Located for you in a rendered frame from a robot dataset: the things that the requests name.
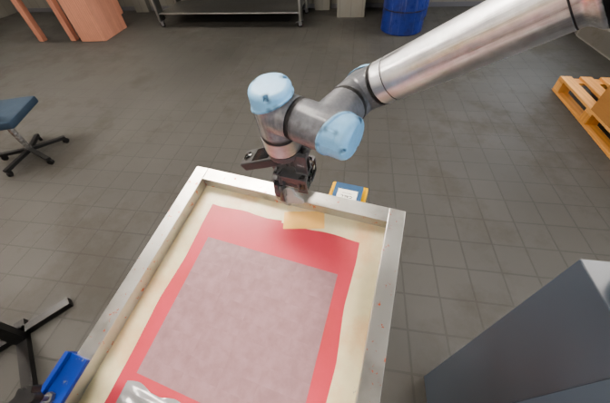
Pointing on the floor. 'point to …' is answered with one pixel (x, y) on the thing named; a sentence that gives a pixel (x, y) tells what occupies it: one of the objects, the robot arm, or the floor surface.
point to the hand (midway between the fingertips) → (290, 193)
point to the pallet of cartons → (595, 112)
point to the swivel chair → (10, 114)
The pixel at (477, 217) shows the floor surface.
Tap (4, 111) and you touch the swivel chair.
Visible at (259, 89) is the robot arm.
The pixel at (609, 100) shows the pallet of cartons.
